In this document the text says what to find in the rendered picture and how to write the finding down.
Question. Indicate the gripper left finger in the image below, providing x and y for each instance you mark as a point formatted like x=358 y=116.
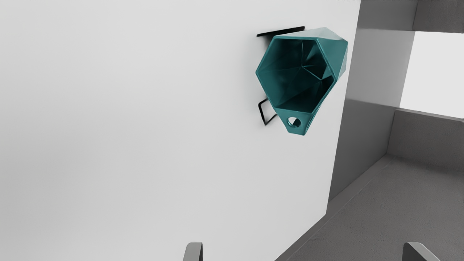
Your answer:
x=193 y=252

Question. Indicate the teal faceted mug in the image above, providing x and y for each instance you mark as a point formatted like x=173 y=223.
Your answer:
x=290 y=76

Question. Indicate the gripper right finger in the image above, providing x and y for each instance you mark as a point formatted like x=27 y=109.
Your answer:
x=417 y=253

